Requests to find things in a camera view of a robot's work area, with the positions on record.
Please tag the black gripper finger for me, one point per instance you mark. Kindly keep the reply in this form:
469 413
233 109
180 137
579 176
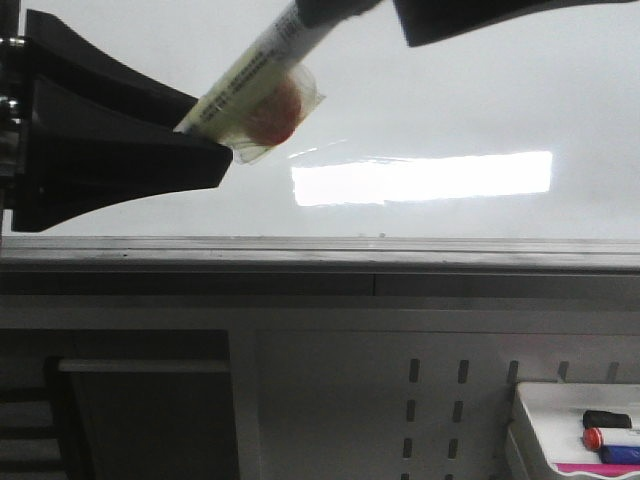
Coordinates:
429 21

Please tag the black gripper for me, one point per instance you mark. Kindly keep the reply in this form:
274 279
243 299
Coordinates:
81 131

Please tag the white whiteboard marker black tip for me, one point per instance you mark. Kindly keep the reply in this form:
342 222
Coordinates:
267 93

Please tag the white whiteboard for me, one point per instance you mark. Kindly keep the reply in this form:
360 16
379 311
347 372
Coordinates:
527 129

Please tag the dark cabinet panel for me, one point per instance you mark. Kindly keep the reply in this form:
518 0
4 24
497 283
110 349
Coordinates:
143 418

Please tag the white slotted pegboard panel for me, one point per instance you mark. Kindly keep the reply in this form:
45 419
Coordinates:
411 405

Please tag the white plastic marker tray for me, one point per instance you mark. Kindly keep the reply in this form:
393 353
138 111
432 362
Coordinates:
546 426

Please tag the black capped marker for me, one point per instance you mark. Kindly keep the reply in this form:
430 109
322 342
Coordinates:
605 419

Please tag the red capped marker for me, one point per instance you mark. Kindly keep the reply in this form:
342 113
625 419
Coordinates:
596 438

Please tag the blue capped marker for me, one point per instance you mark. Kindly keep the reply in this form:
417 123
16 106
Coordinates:
620 454

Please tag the pink eraser edge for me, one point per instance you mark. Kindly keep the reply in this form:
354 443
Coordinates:
606 470

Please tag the dark metal whiteboard frame rail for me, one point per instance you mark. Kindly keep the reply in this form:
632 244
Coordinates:
287 266

